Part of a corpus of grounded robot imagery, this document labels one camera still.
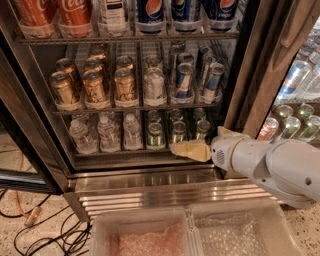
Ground white label bottle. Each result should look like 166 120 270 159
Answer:
98 0 128 37

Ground silver white can front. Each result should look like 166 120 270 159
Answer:
143 67 164 100

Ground middle green can front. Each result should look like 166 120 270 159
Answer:
170 121 187 143

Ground pepsi can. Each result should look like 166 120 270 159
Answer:
137 0 163 23
203 0 239 21
171 0 201 22

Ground coca cola can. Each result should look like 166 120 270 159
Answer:
56 0 90 26
13 0 56 27

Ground red can behind glass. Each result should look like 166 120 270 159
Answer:
257 117 279 141

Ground right green can front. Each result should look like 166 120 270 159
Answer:
193 120 211 140

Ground right water bottle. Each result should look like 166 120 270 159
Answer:
123 113 142 150

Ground gold can front middle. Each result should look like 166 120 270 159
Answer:
83 70 107 103

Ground fridge steel base grille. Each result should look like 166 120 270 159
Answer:
64 166 271 222

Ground green can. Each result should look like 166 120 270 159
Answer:
170 121 187 143
147 122 165 149
193 120 211 140

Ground open glass fridge door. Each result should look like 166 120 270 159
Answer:
0 33 68 195

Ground middle water bottle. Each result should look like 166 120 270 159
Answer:
97 116 120 152

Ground right coca cola can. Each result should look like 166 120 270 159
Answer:
56 0 90 26

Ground gold can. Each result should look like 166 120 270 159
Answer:
49 71 79 104
114 68 136 102
83 70 107 103

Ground middle pepsi can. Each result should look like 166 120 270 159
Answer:
171 0 201 22

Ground redbull can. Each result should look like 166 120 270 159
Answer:
175 63 193 99
177 52 194 65
199 53 217 89
202 63 225 104

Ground left green can front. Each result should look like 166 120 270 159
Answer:
147 122 165 149

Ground gold can front right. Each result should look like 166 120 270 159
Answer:
114 68 136 102

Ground orange cable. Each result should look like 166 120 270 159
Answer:
0 142 42 228

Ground left pepsi can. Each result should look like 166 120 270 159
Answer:
137 0 163 23

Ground black cables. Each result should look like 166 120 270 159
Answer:
0 189 93 256

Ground water bottle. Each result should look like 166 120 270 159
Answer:
123 113 142 150
97 116 120 152
69 119 97 155

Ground clear plastic bin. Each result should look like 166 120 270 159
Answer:
189 198 304 256
89 208 195 256

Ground left coca cola can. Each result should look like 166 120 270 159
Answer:
13 0 56 27

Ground gold can front left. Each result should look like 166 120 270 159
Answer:
49 71 79 104

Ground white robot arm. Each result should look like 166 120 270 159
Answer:
170 126 320 208

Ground right pepsi can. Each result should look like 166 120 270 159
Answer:
203 0 239 21

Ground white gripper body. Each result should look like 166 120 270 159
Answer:
211 132 249 171

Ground right clear plastic bin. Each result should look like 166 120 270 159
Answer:
189 198 304 256

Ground left clear plastic bin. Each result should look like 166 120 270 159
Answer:
89 208 195 256

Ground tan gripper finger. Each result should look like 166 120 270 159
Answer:
169 140 211 162
218 126 236 136

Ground left water bottle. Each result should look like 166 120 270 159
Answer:
69 119 97 155

